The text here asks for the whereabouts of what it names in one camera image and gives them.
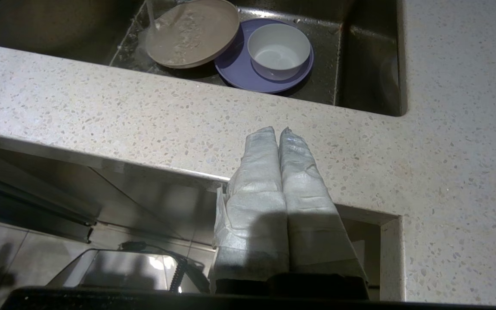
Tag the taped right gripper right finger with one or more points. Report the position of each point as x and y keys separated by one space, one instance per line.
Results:
x=308 y=206

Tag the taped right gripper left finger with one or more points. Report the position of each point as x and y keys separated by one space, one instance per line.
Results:
x=256 y=206

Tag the purple round plate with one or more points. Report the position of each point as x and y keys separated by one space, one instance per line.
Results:
x=239 y=73

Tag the white round bowl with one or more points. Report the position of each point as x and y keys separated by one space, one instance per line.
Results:
x=278 y=56

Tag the beige round plate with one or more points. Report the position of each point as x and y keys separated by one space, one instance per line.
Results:
x=196 y=34

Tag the grey robot base chassis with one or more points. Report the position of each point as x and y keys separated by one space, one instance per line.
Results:
x=114 y=271

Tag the stainless steel sink basin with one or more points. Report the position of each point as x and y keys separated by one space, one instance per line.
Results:
x=360 y=64

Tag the grey under-counter cabinet front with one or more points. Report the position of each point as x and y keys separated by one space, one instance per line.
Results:
x=153 y=202

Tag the running water stream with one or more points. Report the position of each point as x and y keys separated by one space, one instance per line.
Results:
x=150 y=13

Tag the grey glossy refrigerator door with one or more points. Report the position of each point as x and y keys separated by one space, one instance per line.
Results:
x=24 y=172

